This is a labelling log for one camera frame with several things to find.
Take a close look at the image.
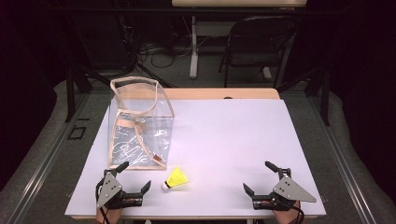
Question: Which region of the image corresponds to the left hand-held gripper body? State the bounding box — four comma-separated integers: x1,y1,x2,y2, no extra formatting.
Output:
95,172,144,210

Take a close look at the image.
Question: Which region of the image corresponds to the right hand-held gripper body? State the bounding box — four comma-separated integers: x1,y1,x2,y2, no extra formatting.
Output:
251,175,318,211

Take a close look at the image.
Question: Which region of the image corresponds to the yellow shuttlecock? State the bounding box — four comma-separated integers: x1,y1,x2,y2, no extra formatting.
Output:
161,165,190,192

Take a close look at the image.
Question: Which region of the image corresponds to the clear plastic bag beige trim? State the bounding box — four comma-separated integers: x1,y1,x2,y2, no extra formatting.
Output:
107,76,176,171

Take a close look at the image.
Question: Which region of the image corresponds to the person's right hand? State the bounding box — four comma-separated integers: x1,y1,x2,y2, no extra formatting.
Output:
260,200,302,224

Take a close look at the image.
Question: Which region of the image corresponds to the person's left hand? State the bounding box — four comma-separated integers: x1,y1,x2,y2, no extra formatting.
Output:
94,196,144,224

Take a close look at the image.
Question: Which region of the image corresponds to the white table cover sheet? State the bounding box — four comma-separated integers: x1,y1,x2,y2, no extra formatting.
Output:
64,98,327,218

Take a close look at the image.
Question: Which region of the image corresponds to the black metal stand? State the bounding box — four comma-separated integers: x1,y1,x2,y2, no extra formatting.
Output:
275,65,332,127
64,60,111,123

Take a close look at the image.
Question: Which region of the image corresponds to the black folding chair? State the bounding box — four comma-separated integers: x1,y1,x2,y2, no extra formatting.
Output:
218,16,298,90

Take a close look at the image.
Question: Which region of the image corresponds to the white-legged background desk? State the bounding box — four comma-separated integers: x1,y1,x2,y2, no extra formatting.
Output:
171,0,308,80

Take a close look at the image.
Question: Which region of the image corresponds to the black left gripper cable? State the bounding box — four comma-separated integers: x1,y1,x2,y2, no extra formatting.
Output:
94,179,112,224

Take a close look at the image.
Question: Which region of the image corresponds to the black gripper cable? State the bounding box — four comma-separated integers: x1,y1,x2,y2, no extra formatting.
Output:
94,179,112,224
278,199,305,224

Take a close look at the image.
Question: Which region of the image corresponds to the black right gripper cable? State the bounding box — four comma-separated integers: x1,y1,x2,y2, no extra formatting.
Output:
278,199,305,224

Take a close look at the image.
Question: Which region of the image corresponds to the black floor socket frame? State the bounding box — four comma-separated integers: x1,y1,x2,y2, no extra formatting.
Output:
67,124,88,141

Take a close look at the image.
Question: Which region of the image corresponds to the tangle of floor cables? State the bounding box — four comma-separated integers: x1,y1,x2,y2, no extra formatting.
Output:
134,18,208,69

